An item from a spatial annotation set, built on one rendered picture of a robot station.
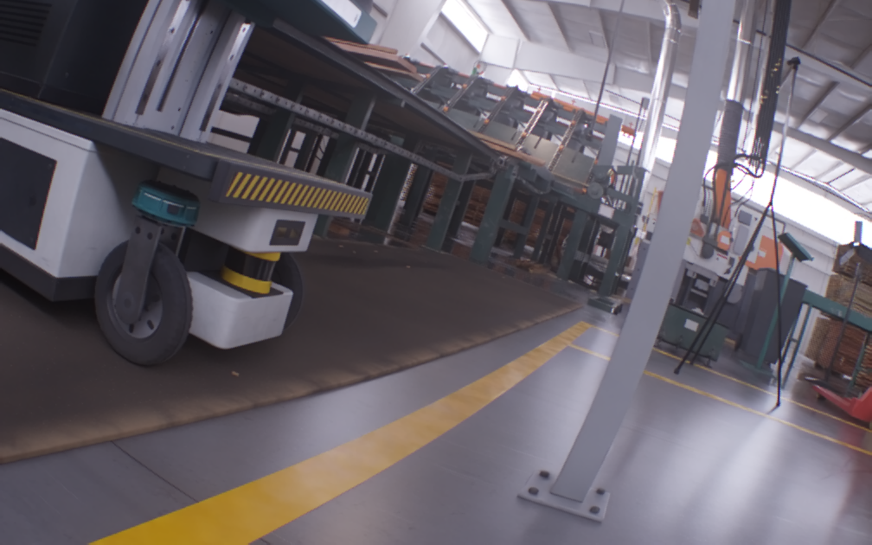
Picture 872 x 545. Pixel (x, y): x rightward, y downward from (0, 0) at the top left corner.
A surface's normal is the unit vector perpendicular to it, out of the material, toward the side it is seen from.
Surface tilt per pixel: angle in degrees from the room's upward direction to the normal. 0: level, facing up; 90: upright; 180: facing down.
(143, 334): 86
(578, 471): 90
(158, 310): 90
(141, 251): 90
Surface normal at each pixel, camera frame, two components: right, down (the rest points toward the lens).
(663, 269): -0.31, -0.02
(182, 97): 0.92, 0.33
